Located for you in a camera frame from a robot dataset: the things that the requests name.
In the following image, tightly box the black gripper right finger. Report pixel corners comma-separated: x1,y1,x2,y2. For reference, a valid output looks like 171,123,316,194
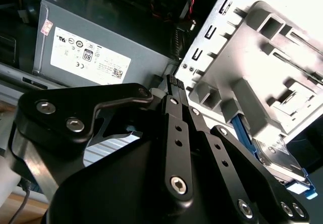
176,79,310,224

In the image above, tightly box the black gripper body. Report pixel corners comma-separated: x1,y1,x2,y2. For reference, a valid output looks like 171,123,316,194
47,132,241,224

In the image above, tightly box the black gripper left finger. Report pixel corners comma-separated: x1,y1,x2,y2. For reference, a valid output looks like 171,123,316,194
10,75,195,202

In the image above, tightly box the hard disk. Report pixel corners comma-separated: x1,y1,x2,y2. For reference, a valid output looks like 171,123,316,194
231,113,319,200

